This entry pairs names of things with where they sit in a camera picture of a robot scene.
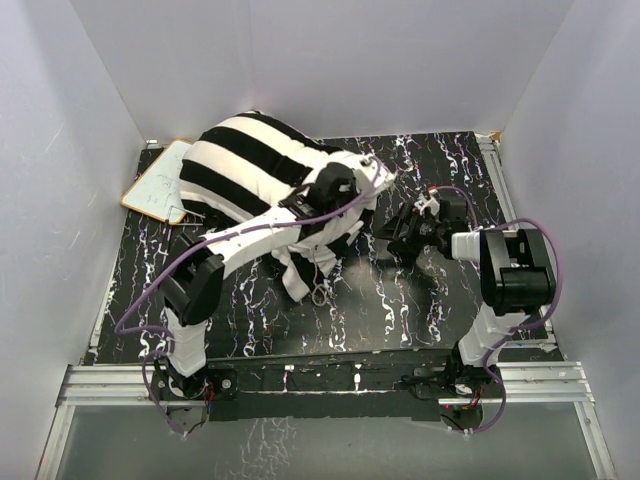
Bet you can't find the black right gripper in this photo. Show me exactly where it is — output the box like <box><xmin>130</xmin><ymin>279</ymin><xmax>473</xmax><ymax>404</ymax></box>
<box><xmin>373</xmin><ymin>202</ymin><xmax>445</xmax><ymax>256</ymax></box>

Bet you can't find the white pillow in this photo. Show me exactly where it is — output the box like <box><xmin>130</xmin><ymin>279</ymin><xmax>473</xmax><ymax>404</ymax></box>
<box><xmin>271</xmin><ymin>238</ymin><xmax>349</xmax><ymax>302</ymax></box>

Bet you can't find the black white striped pillowcase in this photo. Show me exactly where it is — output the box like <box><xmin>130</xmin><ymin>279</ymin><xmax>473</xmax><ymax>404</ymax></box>
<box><xmin>179</xmin><ymin>111</ymin><xmax>376</xmax><ymax>227</ymax></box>

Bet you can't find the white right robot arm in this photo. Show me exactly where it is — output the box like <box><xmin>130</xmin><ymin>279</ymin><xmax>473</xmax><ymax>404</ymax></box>
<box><xmin>374</xmin><ymin>188</ymin><xmax>558</xmax><ymax>397</ymax></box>

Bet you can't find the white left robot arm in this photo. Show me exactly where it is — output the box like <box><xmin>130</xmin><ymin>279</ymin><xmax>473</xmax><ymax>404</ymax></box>
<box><xmin>159</xmin><ymin>156</ymin><xmax>396</xmax><ymax>399</ymax></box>

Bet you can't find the yellow framed whiteboard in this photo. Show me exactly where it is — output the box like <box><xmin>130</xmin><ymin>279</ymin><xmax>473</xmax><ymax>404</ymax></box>
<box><xmin>120</xmin><ymin>139</ymin><xmax>191</xmax><ymax>226</ymax></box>

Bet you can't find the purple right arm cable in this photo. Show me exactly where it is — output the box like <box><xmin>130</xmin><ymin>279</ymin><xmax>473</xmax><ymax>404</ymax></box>
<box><xmin>425</xmin><ymin>185</ymin><xmax>567</xmax><ymax>431</ymax></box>

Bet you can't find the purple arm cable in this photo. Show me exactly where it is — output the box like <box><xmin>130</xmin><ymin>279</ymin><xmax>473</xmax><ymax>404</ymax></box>
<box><xmin>114</xmin><ymin>158</ymin><xmax>396</xmax><ymax>435</ymax></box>
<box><xmin>425</xmin><ymin>185</ymin><xmax>567</xmax><ymax>431</ymax></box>

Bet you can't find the aluminium table frame rail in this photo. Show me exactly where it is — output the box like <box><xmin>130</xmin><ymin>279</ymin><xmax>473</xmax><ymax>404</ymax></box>
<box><xmin>37</xmin><ymin>349</ymin><xmax>616</xmax><ymax>479</ymax></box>

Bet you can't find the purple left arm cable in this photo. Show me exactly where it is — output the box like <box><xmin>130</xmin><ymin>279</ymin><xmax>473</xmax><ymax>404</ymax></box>
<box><xmin>114</xmin><ymin>158</ymin><xmax>396</xmax><ymax>435</ymax></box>

